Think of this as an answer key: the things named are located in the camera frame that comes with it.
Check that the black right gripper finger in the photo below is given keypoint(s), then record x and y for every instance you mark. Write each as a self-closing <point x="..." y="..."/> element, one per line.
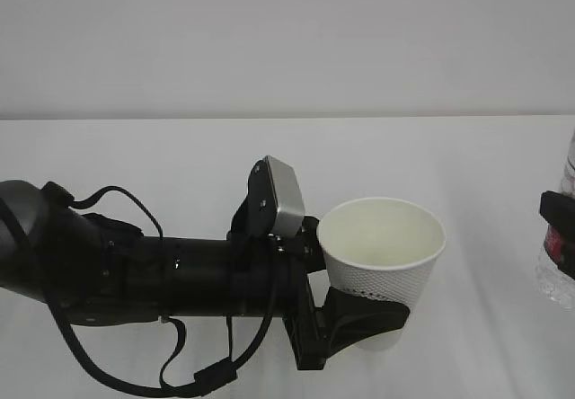
<point x="557" y="210"/>

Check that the clear water bottle red label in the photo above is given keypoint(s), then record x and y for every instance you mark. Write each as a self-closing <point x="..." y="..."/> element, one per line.
<point x="554" y="270"/>

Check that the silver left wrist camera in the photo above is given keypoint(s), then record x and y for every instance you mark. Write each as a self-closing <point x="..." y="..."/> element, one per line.
<point x="275" y="201"/>

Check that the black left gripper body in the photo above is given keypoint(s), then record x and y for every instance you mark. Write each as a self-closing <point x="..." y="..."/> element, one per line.
<point x="266" y="286"/>

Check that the white paper cup green logo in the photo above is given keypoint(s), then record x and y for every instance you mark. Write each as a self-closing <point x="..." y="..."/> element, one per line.
<point x="383" y="249"/>

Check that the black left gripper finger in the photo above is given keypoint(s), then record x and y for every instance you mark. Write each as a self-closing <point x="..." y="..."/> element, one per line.
<point x="372" y="325"/>
<point x="306" y="252"/>

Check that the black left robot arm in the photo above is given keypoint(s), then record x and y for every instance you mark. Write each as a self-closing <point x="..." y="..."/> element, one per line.
<point x="92" y="270"/>

